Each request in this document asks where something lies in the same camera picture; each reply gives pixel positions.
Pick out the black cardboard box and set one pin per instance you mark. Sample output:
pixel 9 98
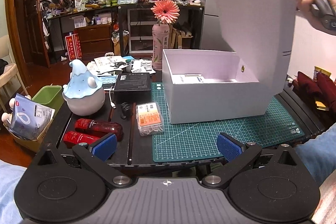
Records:
pixel 132 85

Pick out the yellow folder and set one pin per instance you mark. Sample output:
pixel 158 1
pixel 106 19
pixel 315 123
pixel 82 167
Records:
pixel 321 106

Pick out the green plastic bin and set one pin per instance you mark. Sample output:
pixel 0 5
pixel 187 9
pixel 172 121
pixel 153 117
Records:
pixel 47 95

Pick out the red sign package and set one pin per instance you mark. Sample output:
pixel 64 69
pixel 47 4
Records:
pixel 73 47

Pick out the black slatted desktop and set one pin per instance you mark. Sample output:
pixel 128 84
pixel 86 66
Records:
pixel 141 150

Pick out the black hair claw clip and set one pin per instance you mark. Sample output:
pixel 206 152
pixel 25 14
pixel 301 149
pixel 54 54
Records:
pixel 126 109

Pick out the white plush toy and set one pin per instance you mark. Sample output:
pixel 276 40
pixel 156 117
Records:
pixel 11 103

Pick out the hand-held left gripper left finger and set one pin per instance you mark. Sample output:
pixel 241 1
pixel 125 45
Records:
pixel 105 146

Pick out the yellow book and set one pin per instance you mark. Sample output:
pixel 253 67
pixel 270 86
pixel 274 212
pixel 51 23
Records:
pixel 321 71

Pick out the black computer desk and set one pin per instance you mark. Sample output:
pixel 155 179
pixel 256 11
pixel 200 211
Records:
pixel 121 29

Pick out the person's left leg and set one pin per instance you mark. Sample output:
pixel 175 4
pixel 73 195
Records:
pixel 10 187

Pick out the pink gerbera flower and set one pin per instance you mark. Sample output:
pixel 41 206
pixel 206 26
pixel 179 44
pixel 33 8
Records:
pixel 165 10

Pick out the white blue medicine box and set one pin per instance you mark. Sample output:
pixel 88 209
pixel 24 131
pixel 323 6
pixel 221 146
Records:
pixel 194 78

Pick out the person's pale fuzzy top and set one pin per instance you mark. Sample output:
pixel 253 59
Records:
pixel 329 200

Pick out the beige chair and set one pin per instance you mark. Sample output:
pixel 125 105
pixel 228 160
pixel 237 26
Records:
pixel 8 74

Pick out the pink drink bottle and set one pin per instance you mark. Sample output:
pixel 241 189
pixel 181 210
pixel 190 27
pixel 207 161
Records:
pixel 160 48

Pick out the blue grey mountain figure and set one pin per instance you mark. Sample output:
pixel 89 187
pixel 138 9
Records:
pixel 84 100

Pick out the dark red clothes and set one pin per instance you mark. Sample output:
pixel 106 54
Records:
pixel 307 85

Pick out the blue pouch packet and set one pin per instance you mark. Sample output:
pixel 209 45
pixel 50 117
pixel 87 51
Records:
pixel 26 119

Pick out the person's right leg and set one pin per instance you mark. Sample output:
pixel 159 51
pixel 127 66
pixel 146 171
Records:
pixel 320 150

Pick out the brown cardboard box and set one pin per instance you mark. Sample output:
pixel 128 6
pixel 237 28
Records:
pixel 29 144

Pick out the black cloth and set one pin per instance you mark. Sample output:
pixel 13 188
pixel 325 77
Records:
pixel 2 65

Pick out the silver pill blister pack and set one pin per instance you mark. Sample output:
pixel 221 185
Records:
pixel 146 64

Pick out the silver fridge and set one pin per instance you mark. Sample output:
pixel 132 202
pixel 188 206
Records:
pixel 204 29

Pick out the wooden drawer chest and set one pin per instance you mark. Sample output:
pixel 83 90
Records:
pixel 92 40

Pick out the white carton box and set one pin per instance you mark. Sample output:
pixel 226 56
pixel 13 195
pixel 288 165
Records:
pixel 80 22

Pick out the green cutting mat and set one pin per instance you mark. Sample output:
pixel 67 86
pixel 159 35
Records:
pixel 210 140

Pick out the clear plastic box orange label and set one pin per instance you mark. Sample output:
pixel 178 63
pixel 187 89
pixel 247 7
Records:
pixel 149 119

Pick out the light blue wipes pack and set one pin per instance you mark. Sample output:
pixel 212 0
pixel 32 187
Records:
pixel 127 0

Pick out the white box lid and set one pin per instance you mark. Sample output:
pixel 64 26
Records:
pixel 249 16

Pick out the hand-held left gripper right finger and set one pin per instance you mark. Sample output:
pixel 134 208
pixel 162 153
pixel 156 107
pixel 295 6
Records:
pixel 228 146

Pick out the brown paper bags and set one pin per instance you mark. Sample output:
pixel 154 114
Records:
pixel 181 37

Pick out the white storage box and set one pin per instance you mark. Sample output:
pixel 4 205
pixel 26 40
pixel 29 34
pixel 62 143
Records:
pixel 210 100

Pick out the person's leg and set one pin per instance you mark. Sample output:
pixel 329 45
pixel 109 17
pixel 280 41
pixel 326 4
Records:
pixel 10 187
pixel 320 150

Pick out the ink drawing papers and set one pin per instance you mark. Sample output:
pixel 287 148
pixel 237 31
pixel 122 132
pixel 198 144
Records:
pixel 105 64

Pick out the small dark ink bottle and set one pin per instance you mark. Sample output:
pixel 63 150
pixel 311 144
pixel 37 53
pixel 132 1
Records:
pixel 128 65

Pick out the red bottle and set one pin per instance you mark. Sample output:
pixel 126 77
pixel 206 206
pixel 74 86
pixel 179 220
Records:
pixel 99 127
pixel 78 138

